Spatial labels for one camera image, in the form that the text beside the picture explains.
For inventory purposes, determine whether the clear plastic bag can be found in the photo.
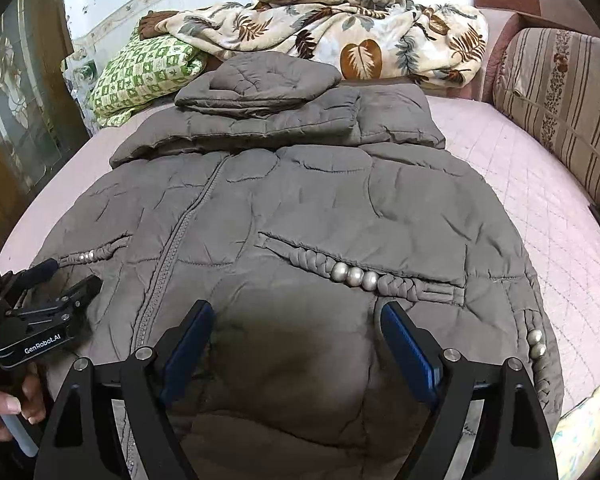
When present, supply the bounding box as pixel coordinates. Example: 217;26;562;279
62;50;98;136

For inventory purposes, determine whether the leaf print fleece blanket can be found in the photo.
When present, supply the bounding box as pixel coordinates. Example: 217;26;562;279
139;0;490;88

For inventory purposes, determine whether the green patterned pillow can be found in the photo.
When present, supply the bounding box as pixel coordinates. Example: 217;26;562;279
87;35;208;128

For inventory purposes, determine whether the striped floral sofa cushion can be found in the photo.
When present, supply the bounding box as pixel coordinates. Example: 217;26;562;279
492;27;600;221

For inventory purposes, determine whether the wooden door with glass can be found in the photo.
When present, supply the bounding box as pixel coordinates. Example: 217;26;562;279
0;0;88;261

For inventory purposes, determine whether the reddish brown sofa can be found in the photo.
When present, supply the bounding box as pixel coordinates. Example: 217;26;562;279
474;0;600;103

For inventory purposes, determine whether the grey puffer jacket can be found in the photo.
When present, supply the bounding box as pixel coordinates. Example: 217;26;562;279
27;52;566;480

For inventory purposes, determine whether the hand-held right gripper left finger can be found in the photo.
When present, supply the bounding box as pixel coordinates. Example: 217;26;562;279
32;300;217;480

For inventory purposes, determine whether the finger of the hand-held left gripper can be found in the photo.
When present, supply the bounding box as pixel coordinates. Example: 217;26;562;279
5;275;103;334
0;258;60;297

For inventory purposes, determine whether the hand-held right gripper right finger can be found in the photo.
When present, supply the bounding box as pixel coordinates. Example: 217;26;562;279
380;301;561;480

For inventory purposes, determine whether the yellow patterned cloth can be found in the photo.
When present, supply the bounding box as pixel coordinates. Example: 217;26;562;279
550;370;600;480

